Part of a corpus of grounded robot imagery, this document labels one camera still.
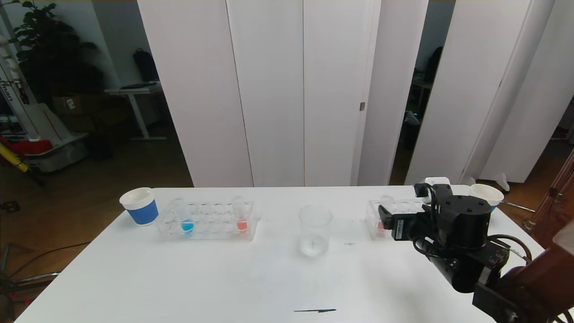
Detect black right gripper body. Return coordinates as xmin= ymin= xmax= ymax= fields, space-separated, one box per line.
xmin=391 ymin=204 xmax=431 ymax=241

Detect pink red pigment test tube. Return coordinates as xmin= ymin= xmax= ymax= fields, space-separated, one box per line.
xmin=377 ymin=196 xmax=394 ymax=236

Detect blue pigment test tube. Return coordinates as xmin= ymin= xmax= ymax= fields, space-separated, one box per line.
xmin=173 ymin=198 xmax=196 ymax=235

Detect clear acrylic tube rack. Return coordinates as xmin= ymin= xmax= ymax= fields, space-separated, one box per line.
xmin=157 ymin=200 xmax=261 ymax=242
xmin=365 ymin=199 xmax=426 ymax=239

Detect clear plastic beaker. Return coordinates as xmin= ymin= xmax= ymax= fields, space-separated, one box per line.
xmin=299 ymin=205 xmax=333 ymax=258

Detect orange red pigment test tube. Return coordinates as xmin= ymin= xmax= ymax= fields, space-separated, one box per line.
xmin=231 ymin=196 xmax=249 ymax=234

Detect yellow tube object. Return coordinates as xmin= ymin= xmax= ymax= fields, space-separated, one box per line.
xmin=0 ymin=144 xmax=30 ymax=173

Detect dark bin with white bag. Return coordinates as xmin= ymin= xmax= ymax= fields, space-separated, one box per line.
xmin=401 ymin=111 xmax=422 ymax=153

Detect blue white paper cup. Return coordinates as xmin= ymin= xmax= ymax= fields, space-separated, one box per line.
xmin=119 ymin=188 xmax=159 ymax=226
xmin=469 ymin=184 xmax=504 ymax=211

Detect white standing desk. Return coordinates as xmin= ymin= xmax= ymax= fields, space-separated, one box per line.
xmin=105 ymin=83 xmax=167 ymax=141

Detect black backpack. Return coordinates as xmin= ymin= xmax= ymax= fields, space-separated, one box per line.
xmin=133 ymin=48 xmax=161 ymax=83

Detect brown cardboard box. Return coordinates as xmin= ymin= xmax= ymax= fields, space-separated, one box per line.
xmin=53 ymin=94 xmax=97 ymax=117

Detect white machine with base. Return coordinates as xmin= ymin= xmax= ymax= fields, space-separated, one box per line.
xmin=0 ymin=36 xmax=88 ymax=173

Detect red flat object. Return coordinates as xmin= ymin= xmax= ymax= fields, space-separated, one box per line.
xmin=0 ymin=137 xmax=53 ymax=157

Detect metal tripod legs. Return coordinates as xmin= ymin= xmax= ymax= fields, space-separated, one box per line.
xmin=0 ymin=244 xmax=61 ymax=306

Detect dark green potted plant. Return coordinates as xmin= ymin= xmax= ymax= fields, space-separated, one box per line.
xmin=4 ymin=1 xmax=106 ymax=106

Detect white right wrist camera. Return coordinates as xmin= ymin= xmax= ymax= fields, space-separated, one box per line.
xmin=413 ymin=177 xmax=451 ymax=200

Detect black floor cable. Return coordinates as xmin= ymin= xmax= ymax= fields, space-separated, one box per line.
xmin=9 ymin=242 xmax=92 ymax=279

